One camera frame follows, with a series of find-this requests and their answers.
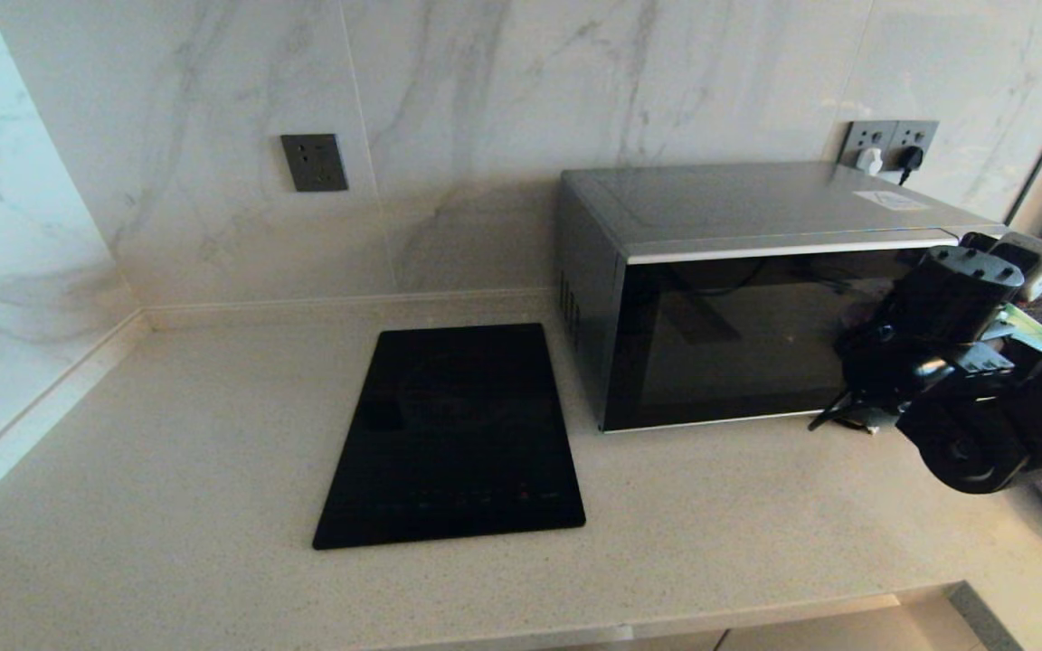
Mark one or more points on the white power plug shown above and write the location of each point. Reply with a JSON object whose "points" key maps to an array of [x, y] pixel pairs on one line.
{"points": [[869, 162]]}

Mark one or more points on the single grey wall socket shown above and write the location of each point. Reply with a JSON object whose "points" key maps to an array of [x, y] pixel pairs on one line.
{"points": [[314, 163]]}

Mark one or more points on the silver black microwave oven body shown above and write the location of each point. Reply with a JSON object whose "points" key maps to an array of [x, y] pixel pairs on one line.
{"points": [[738, 201]]}

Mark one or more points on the grey paired wall socket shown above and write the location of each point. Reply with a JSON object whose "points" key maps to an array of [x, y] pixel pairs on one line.
{"points": [[865, 134], [917, 132]]}

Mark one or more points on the green cutting board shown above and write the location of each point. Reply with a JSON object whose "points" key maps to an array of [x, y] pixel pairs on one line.
{"points": [[1041, 334]]}

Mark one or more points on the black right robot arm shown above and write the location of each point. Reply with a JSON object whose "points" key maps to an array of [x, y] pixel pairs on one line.
{"points": [[973, 452]]}

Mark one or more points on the black induction cooktop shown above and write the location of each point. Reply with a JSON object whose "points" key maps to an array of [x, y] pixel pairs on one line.
{"points": [[458, 434]]}

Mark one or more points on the right wrist camera assembly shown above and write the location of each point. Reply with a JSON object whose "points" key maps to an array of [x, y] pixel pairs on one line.
{"points": [[973, 271]]}

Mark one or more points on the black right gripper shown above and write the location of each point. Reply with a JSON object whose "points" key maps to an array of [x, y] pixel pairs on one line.
{"points": [[883, 362]]}

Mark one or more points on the black power plug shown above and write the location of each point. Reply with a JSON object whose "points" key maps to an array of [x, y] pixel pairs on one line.
{"points": [[911, 158]]}

